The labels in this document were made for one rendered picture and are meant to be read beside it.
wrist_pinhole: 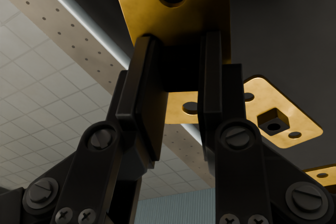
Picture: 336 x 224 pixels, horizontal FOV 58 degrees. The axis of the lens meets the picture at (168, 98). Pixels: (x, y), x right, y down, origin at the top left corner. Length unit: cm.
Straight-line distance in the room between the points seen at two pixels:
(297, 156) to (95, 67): 69
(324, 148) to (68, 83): 190
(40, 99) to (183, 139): 143
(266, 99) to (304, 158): 9
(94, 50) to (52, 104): 151
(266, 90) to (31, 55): 187
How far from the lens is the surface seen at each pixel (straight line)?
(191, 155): 119
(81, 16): 19
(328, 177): 33
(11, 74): 223
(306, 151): 29
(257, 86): 21
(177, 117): 15
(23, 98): 239
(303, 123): 25
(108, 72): 89
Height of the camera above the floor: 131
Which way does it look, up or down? 41 degrees down
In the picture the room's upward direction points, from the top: 172 degrees counter-clockwise
